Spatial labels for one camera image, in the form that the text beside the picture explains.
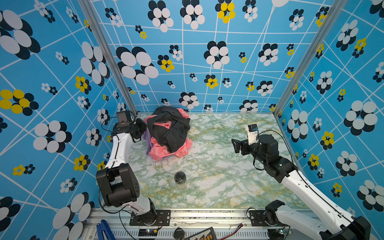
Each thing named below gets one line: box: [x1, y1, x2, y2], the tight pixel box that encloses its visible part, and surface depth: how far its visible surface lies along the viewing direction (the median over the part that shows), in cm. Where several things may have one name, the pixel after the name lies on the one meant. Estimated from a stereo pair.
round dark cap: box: [173, 227, 185, 240], surface depth 63 cm
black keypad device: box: [184, 227, 218, 240], surface depth 69 cm
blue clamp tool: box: [96, 219, 116, 240], surface depth 71 cm
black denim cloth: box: [162, 121, 190, 153], surface depth 93 cm
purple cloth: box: [141, 127, 153, 155], surface depth 93 cm
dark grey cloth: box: [147, 106, 191, 142], surface depth 97 cm
